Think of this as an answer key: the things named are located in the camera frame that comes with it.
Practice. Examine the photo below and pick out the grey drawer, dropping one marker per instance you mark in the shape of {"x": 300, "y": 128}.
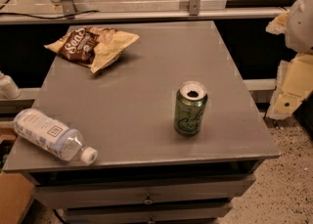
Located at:
{"x": 145, "y": 192}
{"x": 185, "y": 212}

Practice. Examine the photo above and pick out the upper grey drawer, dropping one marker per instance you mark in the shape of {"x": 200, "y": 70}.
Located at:
{"x": 145, "y": 192}

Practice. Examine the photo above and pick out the brown cardboard box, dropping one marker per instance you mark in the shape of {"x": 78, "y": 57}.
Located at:
{"x": 15, "y": 198}

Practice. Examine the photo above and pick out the grey metal rail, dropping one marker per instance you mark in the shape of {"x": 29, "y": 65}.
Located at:
{"x": 158, "y": 16}

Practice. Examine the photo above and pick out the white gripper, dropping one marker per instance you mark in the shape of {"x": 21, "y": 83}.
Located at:
{"x": 301, "y": 25}

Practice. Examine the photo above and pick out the brown chip bag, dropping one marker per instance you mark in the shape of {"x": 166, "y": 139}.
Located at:
{"x": 92, "y": 46}

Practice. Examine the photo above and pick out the white pipe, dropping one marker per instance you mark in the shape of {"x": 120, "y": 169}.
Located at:
{"x": 8, "y": 86}

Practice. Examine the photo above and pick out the clear plastic water bottle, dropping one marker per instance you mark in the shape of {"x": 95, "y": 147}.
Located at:
{"x": 53, "y": 136}

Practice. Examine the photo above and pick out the grey drawer cabinet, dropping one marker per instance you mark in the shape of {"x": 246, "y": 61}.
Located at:
{"x": 127, "y": 113}

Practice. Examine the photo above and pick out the green soda can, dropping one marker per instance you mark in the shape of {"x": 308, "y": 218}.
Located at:
{"x": 191, "y": 99}

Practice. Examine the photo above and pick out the lower grey drawer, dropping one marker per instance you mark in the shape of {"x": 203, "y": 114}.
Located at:
{"x": 185, "y": 212}

